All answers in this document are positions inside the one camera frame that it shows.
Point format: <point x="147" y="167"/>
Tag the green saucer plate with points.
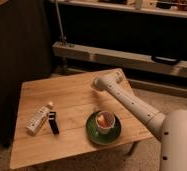
<point x="98" y="138"/>

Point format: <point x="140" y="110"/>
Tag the metal stand pole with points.
<point x="63" y="38"/>

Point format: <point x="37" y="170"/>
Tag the dark wooden cabinet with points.
<point x="25" y="54"/>

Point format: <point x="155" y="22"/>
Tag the wooden low table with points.
<point x="74" y="101"/>

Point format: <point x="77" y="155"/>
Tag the white bottle lying down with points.
<point x="39" y="118"/>

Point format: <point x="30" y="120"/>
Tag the long wooden shelf beam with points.
<point x="118" y="58"/>

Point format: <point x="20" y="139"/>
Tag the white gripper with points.
<point x="116" y="76"/>

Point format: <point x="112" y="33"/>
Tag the black handle on beam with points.
<point x="166" y="61"/>

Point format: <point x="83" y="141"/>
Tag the cup with food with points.
<point x="105" y="121"/>

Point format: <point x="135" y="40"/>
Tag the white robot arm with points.
<point x="169" y="129"/>

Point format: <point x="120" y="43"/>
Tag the upper wooden shelf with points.
<point x="136" y="6"/>

